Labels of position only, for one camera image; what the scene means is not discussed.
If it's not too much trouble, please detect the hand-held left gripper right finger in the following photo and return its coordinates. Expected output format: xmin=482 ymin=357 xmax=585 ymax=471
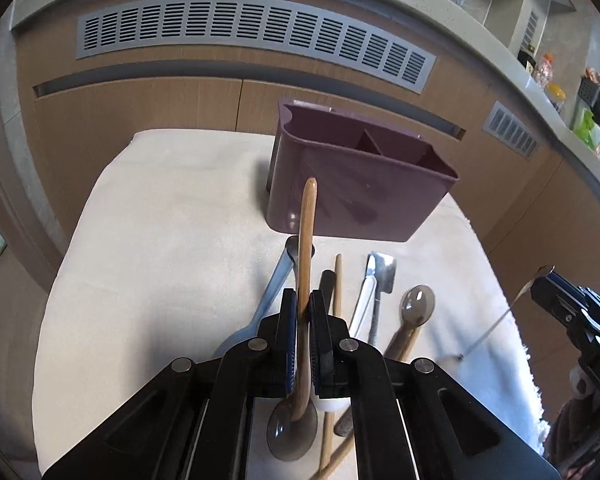
xmin=308 ymin=291 xmax=562 ymax=480

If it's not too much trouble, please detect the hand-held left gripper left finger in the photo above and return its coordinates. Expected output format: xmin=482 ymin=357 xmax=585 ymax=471
xmin=42 ymin=287 xmax=301 ymax=480

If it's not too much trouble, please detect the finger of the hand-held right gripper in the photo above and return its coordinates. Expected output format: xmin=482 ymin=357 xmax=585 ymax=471
xmin=530 ymin=270 xmax=588 ymax=331

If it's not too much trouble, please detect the white ceramic spoon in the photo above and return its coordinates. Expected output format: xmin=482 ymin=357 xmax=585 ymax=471
xmin=312 ymin=254 xmax=381 ymax=413

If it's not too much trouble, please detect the black utensil handle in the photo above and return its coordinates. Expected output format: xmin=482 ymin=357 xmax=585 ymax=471
xmin=319 ymin=270 xmax=337 ymax=311

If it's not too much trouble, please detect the metal shovel-shaped spoon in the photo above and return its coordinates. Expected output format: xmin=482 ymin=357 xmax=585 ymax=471
xmin=364 ymin=251 xmax=398 ymax=348

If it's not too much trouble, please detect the brown spoon with wooden handle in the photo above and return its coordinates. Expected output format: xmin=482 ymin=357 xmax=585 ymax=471
xmin=266 ymin=177 xmax=320 ymax=462
xmin=382 ymin=285 xmax=436 ymax=361

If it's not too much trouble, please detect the thin metal utensil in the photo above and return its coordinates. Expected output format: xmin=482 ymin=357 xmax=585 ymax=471
xmin=455 ymin=266 xmax=553 ymax=362

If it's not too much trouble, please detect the purple plastic utensil holder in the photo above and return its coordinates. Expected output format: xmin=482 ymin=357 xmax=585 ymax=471
xmin=266 ymin=98 xmax=460 ymax=243

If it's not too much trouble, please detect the white tablecloth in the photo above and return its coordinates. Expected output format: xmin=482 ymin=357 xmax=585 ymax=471
xmin=32 ymin=129 xmax=543 ymax=480

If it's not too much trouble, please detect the green packet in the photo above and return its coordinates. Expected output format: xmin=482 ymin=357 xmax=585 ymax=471
xmin=572 ymin=107 xmax=600 ymax=143

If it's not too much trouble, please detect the small grey vent grille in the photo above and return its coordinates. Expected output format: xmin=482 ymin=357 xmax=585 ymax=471
xmin=482 ymin=101 xmax=541 ymax=161

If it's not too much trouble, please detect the orange-capped bottle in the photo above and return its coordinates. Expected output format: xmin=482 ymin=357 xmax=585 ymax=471
xmin=547 ymin=84 xmax=568 ymax=113

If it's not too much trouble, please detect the grey basket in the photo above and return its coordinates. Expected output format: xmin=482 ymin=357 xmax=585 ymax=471
xmin=580 ymin=67 xmax=600 ymax=111

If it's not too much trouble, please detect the clear jar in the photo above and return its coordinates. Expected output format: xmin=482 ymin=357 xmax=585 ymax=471
xmin=532 ymin=52 xmax=553 ymax=88

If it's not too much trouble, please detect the wooden cabinet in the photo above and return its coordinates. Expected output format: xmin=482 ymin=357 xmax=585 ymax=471
xmin=15 ymin=42 xmax=600 ymax=306

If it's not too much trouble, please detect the large grey vent grille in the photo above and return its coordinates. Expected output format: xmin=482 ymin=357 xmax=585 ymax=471
xmin=76 ymin=0 xmax=437 ymax=95

